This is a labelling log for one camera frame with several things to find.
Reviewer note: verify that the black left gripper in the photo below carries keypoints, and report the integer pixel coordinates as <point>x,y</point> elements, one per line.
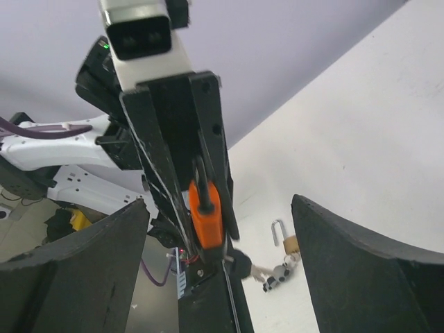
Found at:
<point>165,113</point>

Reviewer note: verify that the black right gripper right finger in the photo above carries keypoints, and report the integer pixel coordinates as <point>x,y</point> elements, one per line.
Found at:
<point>362,281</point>

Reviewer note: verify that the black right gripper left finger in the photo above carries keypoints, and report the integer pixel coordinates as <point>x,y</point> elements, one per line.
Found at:
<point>83,282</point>

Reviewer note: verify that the black-headed key bunch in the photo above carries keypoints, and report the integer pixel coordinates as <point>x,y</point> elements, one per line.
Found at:
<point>241,266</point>

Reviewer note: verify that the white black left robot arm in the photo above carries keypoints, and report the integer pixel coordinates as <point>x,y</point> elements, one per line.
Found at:
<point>61,161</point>

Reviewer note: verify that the small brass padlock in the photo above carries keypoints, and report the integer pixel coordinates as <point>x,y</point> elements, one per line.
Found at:
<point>290,243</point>

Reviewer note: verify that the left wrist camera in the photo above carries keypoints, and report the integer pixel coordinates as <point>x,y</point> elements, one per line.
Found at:
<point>143,38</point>

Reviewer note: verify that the panda keychain charm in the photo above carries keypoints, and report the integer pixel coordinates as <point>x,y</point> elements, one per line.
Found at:
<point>282,272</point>

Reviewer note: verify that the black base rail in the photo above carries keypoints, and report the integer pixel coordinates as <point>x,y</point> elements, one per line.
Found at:
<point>211,300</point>

